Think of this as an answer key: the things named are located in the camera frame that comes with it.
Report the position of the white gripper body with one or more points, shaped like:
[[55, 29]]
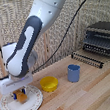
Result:
[[15, 84]]

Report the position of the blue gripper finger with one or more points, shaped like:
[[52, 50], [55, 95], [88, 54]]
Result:
[[14, 95], [24, 91]]

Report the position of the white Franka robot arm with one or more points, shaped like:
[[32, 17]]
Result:
[[36, 23]]

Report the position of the white floral rim plate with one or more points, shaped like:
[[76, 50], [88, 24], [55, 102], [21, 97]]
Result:
[[31, 103]]

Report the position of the yellow bowl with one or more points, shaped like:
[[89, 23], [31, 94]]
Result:
[[49, 83]]

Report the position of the blue cup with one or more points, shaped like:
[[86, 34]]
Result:
[[74, 73]]

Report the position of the black oven rack tray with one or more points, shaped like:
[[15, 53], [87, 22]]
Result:
[[87, 60]]

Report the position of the black toaster oven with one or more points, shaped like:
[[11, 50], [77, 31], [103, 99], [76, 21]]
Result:
[[102, 40]]

